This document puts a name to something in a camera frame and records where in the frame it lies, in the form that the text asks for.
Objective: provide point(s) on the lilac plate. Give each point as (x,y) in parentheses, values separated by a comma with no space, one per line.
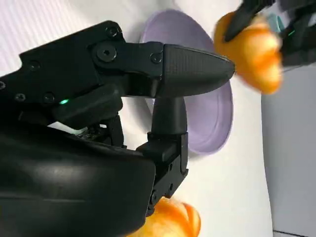
(209,118)

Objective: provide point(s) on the pale green mug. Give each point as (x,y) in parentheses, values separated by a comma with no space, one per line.
(274,22)

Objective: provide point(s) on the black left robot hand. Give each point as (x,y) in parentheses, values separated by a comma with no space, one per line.
(301,37)

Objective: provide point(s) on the orange toy bread roll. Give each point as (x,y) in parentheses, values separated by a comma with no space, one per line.
(254,54)
(172,219)

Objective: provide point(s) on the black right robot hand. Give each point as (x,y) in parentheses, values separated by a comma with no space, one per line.
(61,172)

